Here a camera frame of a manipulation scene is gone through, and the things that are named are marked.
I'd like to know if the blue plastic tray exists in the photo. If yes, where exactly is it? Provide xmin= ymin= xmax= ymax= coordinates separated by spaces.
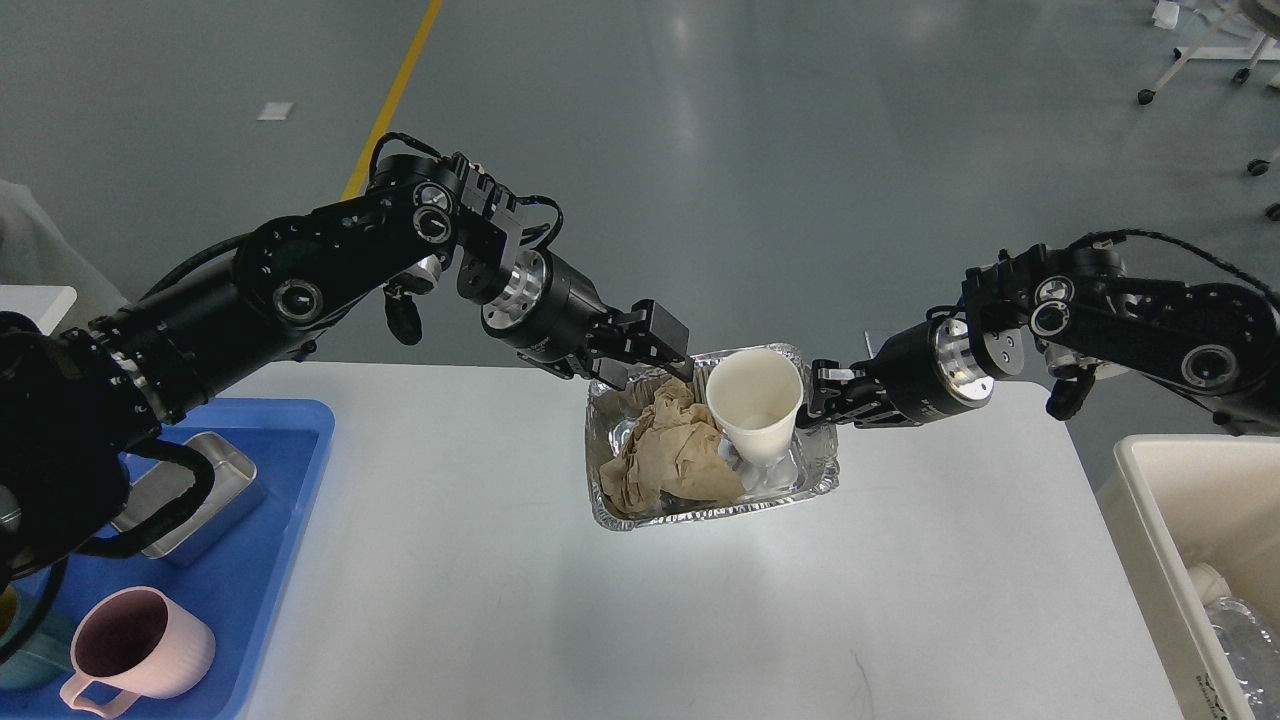
xmin=54 ymin=398 xmax=335 ymax=719

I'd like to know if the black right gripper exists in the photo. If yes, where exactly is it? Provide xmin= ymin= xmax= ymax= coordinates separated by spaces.
xmin=795 ymin=318 xmax=995 ymax=429

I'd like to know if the teal mug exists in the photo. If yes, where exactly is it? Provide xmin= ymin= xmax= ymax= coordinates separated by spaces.
xmin=1 ymin=585 xmax=77 ymax=691

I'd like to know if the small steel tray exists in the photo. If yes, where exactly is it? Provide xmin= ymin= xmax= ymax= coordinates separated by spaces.
xmin=110 ymin=430 xmax=268 ymax=568

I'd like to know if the clear plastic bottle in bin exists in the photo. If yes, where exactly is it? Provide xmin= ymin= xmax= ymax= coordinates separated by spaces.
xmin=1187 ymin=562 xmax=1279 ymax=719

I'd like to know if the brown paper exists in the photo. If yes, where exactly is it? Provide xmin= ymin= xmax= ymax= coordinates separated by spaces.
xmin=600 ymin=378 xmax=746 ymax=514

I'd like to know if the beige waste bin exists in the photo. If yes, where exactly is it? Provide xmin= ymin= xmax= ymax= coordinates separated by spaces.
xmin=1097 ymin=436 xmax=1279 ymax=719

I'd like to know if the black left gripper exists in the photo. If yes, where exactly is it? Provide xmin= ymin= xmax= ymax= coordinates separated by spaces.
xmin=483 ymin=250 xmax=692 ymax=391

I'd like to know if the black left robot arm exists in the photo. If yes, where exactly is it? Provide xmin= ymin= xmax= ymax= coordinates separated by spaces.
xmin=1 ymin=132 xmax=695 ymax=660

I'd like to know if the pink ribbed mug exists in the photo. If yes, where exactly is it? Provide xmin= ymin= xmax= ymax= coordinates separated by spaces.
xmin=59 ymin=585 xmax=218 ymax=719

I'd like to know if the white rolling stand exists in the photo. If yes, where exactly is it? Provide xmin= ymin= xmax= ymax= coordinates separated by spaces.
xmin=1132 ymin=1 xmax=1277 ymax=228

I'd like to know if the person's leg in grey trousers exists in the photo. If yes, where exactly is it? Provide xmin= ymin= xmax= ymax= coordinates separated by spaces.
xmin=1 ymin=179 xmax=131 ymax=331

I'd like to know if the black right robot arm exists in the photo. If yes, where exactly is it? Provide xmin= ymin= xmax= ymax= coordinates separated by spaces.
xmin=796 ymin=229 xmax=1279 ymax=436

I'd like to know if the white side table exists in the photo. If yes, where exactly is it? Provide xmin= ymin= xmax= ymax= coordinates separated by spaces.
xmin=1 ymin=284 xmax=77 ymax=334

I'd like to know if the white paper cup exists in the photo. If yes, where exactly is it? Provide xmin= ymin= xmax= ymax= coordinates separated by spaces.
xmin=705 ymin=348 xmax=804 ymax=468

